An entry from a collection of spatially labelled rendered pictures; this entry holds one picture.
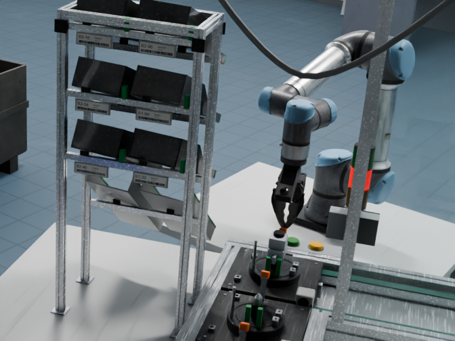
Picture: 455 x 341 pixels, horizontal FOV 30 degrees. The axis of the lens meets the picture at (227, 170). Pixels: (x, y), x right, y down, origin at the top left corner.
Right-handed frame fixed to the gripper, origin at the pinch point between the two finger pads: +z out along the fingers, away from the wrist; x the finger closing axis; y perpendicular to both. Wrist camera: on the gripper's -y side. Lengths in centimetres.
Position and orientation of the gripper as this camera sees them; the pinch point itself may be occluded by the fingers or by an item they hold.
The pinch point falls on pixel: (284, 226)
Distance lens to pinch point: 235.5
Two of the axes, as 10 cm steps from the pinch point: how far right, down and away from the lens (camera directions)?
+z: -0.8, 9.2, 3.8
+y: 2.3, -3.6, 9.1
